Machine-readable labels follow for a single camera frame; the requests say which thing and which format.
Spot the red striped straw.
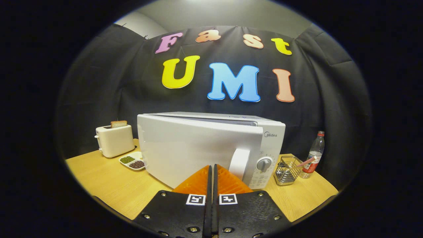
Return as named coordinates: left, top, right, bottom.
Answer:
left=294, top=156, right=317, bottom=169

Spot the cream bread toaster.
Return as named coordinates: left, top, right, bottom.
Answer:
left=95, top=124, right=135, bottom=158

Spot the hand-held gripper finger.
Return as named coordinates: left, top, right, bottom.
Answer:
left=134, top=165, right=212, bottom=238
left=213, top=164, right=292, bottom=238

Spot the white divided snack plate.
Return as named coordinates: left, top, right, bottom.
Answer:
left=119, top=151, right=146, bottom=171

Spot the metal wire basket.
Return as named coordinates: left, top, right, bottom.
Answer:
left=274, top=155, right=306, bottom=186

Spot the clear red label water bottle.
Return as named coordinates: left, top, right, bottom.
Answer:
left=300, top=131, right=325, bottom=179

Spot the white toaster oven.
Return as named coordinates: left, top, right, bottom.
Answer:
left=137, top=112, right=286, bottom=190

